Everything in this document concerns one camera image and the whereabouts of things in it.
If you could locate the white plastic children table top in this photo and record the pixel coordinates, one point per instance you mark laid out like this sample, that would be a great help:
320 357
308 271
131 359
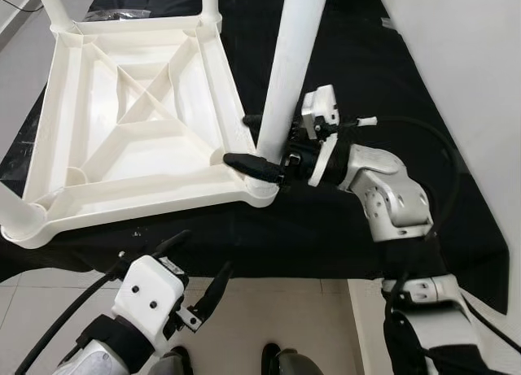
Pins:
146 106

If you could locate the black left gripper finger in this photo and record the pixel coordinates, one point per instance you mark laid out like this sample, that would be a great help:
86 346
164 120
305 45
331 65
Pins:
216 292
171 245

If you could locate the clear tape patch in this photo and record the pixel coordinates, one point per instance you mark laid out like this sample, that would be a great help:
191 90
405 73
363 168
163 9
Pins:
118 15

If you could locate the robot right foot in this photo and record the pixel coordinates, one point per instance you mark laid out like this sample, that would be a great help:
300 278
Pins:
293 363

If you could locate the black tablecloth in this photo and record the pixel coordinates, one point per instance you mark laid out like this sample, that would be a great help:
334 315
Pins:
366 228

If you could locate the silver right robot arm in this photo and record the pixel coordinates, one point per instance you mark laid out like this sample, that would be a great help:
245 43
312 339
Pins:
391 196

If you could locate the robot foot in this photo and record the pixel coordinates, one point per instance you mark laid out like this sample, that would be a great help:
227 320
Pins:
172 363
293 363

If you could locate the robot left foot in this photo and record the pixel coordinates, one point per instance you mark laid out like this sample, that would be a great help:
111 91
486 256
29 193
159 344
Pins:
172 363

